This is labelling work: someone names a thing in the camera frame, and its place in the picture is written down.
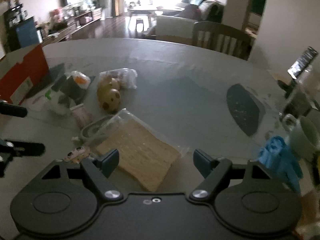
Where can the wooden coffee table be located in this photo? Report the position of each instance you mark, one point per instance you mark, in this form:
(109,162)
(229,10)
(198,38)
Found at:
(148,13)

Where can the long wooden TV console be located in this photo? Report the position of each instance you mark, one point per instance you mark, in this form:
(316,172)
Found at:
(63,30)

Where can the clear bag of buns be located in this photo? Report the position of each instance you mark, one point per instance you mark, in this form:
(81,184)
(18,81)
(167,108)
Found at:
(126,77)

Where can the white ceramic cup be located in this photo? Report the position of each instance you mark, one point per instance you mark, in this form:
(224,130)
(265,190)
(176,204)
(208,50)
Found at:
(303,136)

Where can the bagged sliced bread loaf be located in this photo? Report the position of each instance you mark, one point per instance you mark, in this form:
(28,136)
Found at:
(145,154)

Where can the white green plastic snack bag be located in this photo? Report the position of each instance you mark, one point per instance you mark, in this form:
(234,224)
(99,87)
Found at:
(67,91)

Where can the oval dish with dark rim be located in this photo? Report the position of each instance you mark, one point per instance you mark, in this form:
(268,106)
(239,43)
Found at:
(91,129)

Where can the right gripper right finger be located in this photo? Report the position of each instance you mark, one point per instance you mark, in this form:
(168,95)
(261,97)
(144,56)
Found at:
(217,174)

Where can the dark oval table mat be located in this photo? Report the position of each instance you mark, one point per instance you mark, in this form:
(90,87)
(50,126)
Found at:
(246,110)

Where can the cream yellow sofa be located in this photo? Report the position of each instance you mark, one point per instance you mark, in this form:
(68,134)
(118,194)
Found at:
(179,28)

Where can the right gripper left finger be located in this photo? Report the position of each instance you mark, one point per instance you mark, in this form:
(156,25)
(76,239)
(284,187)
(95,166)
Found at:
(94,174)

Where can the small white stool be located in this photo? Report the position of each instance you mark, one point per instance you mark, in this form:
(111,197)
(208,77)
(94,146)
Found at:
(139,25)

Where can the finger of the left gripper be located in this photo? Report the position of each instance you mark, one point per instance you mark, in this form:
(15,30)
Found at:
(12,110)
(22,148)

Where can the pink cup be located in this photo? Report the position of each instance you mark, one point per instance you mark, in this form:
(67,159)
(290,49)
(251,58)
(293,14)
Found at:
(81,115)

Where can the blue cabinet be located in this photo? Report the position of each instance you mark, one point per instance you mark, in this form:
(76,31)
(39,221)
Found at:
(21,31)

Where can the red and white cardboard box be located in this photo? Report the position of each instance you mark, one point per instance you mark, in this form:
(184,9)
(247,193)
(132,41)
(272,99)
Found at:
(22,70)

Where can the brown spotted round toy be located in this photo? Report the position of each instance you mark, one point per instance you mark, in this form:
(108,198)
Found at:
(108,93)

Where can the dark wooden dining chair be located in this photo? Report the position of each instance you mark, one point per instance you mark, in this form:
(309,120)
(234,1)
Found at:
(221,38)

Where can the phone on stand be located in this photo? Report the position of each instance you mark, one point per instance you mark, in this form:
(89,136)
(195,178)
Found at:
(295,71)

